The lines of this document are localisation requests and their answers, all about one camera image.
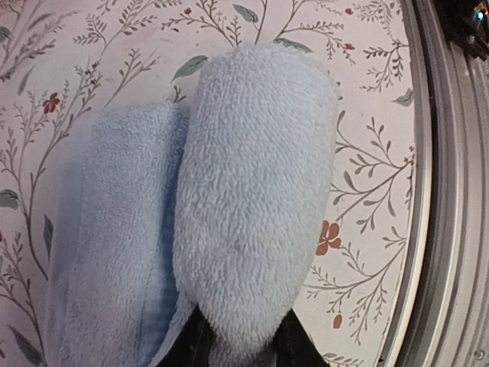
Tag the aluminium front rail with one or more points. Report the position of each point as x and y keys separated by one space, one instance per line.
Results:
x=441 y=313

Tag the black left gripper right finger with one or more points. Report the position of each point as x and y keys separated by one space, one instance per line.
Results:
x=293 y=346

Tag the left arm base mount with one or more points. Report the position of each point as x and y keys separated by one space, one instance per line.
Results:
x=465 y=23

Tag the light blue towel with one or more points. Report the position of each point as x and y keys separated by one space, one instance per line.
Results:
x=163 y=208

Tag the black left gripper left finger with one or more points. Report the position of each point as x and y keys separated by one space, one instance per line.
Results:
x=192 y=346

